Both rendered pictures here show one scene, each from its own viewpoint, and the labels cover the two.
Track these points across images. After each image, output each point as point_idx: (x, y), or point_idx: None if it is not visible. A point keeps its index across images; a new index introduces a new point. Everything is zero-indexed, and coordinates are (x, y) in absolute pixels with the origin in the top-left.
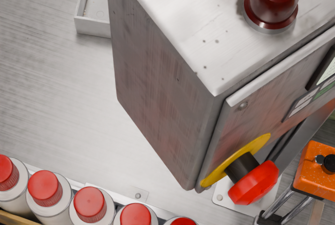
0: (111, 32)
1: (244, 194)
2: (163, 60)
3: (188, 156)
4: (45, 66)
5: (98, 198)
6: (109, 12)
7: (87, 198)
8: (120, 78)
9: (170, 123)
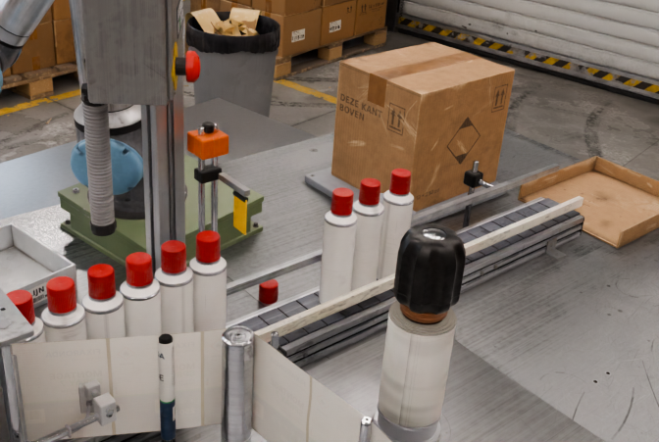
0: (85, 7)
1: (193, 60)
2: None
3: (160, 40)
4: None
5: (104, 266)
6: None
7: (98, 270)
8: (94, 55)
9: (142, 26)
